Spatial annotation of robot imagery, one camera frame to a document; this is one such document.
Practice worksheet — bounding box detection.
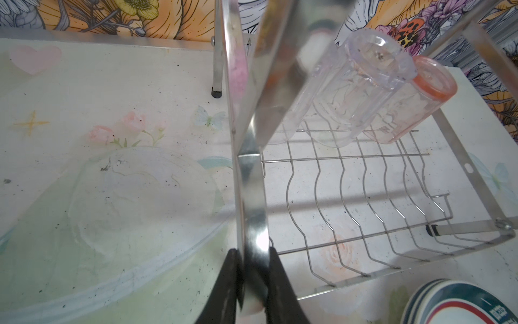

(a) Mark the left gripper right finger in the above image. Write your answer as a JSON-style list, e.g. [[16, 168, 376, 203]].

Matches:
[[265, 247, 310, 324]]

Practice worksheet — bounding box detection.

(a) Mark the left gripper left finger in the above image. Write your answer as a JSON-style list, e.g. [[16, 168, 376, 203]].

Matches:
[[195, 248, 242, 324]]

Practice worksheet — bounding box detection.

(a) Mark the chrome two-tier dish rack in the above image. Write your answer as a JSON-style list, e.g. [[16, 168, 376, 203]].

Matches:
[[210, 0, 518, 317]]

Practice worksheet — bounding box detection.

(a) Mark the green rimmed plate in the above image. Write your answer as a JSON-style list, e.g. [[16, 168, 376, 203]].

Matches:
[[401, 279, 517, 323]]

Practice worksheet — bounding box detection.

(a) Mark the pink drinking glass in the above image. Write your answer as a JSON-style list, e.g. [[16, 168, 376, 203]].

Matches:
[[364, 55, 458, 144]]

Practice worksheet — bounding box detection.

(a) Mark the clear plastic lid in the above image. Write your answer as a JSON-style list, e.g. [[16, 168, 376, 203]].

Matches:
[[1, 147, 232, 323]]

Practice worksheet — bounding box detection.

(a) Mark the clear drinking glass left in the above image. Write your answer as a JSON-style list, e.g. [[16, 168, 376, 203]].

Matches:
[[268, 57, 326, 145]]

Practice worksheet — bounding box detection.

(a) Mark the clear drinking glass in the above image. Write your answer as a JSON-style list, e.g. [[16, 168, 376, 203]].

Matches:
[[268, 57, 326, 145], [306, 28, 417, 148]]

